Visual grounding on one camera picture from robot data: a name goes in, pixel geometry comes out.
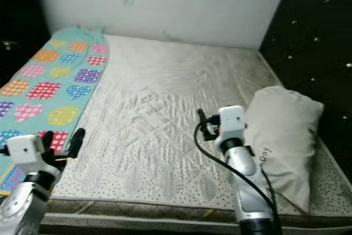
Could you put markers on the blue yellow children's board book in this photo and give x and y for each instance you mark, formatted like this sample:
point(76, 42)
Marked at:
point(11, 180)

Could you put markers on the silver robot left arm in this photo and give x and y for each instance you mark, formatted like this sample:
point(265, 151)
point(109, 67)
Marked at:
point(27, 210)

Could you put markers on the grey quilted mattress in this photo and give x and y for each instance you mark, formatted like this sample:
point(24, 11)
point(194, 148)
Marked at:
point(170, 97)

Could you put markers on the teal blanket with colourful shapes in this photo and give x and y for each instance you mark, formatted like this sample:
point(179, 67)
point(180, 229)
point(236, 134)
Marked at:
point(44, 75)

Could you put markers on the beige pillow with print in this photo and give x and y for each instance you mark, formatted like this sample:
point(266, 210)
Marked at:
point(286, 130)

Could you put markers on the black tufted headboard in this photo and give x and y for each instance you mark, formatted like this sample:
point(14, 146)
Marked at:
point(308, 31)

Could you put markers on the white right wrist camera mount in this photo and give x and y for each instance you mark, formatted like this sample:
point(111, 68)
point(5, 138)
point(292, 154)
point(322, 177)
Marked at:
point(232, 120)

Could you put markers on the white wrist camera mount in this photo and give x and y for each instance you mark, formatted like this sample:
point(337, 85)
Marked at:
point(232, 120)
point(25, 149)

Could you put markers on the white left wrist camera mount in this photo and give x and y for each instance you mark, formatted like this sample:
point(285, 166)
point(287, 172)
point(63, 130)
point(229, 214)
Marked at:
point(25, 149)

